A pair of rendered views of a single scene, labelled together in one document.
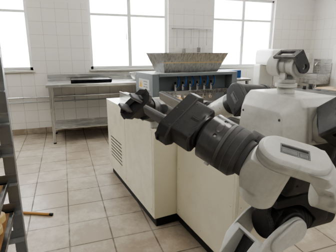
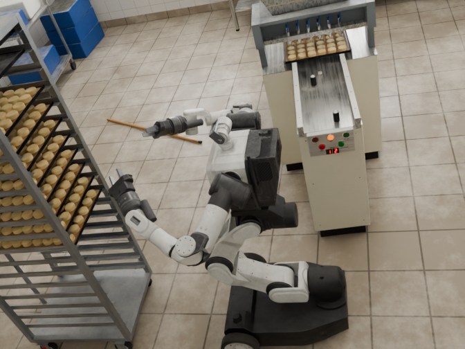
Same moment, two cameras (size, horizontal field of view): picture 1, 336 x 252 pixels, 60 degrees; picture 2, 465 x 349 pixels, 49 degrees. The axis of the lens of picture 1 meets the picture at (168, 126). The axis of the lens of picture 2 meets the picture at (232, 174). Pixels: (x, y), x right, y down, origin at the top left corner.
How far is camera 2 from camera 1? 1.87 m
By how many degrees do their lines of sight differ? 43
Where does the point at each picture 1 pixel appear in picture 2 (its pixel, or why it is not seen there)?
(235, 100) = not seen: hidden behind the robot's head
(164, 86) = (275, 30)
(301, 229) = (252, 230)
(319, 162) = (140, 227)
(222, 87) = (361, 18)
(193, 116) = (119, 190)
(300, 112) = (211, 172)
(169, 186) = (294, 136)
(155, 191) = not seen: hidden behind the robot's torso
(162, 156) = (279, 106)
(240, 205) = (312, 182)
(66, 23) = not seen: outside the picture
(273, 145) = (129, 216)
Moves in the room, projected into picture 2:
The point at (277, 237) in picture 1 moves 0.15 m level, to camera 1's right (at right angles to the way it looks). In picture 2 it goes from (234, 233) to (263, 239)
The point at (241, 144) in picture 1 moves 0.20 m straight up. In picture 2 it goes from (124, 210) to (105, 172)
